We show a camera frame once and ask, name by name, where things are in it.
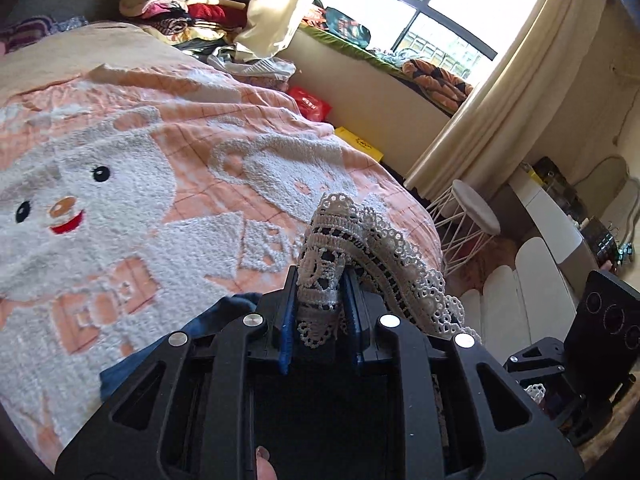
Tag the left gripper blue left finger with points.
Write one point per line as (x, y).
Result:
(249, 352)

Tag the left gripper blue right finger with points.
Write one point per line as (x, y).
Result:
(375, 338)

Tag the left hand red nails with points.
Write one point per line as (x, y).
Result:
(264, 469)

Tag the white cabinet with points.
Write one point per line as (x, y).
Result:
(568, 247)

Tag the yellow paper bag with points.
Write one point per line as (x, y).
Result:
(356, 142)

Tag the peach bear bedspread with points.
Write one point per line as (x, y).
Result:
(139, 187)

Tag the cream curtain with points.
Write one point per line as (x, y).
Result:
(505, 116)

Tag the red plastic bag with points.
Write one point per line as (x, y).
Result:
(310, 106)

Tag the orange striped cushion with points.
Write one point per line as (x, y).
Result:
(443, 88)

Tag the teal patterned bag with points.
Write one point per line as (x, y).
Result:
(338, 24)

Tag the pile of folded clothes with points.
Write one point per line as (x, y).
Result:
(224, 34)

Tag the purple striped pillow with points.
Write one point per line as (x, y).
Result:
(32, 30)

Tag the white wire stool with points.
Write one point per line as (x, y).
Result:
(464, 222)

